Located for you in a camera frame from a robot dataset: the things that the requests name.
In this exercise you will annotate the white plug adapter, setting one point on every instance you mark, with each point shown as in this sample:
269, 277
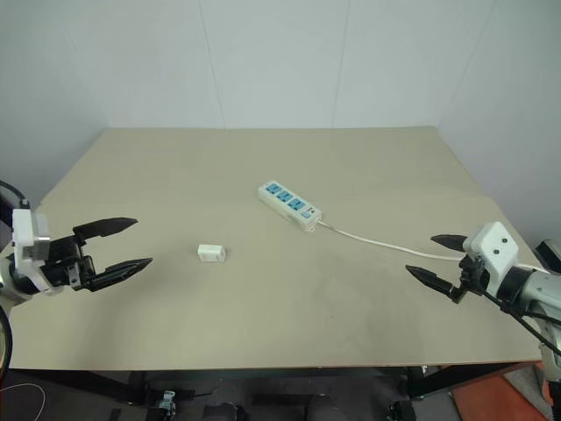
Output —
211, 253

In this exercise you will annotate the red floor mat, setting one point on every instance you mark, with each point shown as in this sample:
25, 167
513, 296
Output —
495, 399

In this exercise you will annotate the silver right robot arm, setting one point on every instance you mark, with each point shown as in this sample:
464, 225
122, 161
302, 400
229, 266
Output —
537, 289

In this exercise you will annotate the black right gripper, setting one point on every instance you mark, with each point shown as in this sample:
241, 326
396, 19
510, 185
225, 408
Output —
473, 272

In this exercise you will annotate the black and grey device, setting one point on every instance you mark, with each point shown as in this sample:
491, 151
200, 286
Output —
548, 254

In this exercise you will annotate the black table frame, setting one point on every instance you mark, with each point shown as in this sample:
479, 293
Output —
263, 373

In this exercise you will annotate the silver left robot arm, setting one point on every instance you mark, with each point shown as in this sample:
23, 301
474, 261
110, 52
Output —
13, 280

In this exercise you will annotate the white power strip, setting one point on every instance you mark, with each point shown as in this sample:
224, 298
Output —
289, 204

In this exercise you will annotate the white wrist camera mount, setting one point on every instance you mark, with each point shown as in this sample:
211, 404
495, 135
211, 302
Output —
24, 228
493, 250

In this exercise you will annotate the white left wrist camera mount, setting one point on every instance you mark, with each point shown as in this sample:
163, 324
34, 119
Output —
24, 228

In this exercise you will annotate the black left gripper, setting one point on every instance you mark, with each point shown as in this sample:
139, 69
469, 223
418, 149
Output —
61, 263

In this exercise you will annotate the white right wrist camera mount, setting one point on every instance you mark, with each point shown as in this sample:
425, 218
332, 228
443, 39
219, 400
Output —
493, 250

